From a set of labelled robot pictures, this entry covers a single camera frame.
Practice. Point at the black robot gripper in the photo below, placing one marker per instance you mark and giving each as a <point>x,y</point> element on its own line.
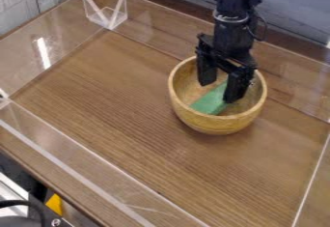
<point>225,51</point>

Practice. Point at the green rectangular block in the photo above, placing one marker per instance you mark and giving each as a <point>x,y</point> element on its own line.
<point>211,103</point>

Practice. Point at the brown wooden bowl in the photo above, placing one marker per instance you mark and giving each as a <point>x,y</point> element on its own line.
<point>239,115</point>

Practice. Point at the clear acrylic front wall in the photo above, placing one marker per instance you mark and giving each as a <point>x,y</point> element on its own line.
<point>109,195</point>

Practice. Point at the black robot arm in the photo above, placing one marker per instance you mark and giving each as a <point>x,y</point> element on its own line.
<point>237,8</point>

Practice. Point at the clear acrylic corner bracket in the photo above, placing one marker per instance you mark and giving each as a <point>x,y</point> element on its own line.
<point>108,17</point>

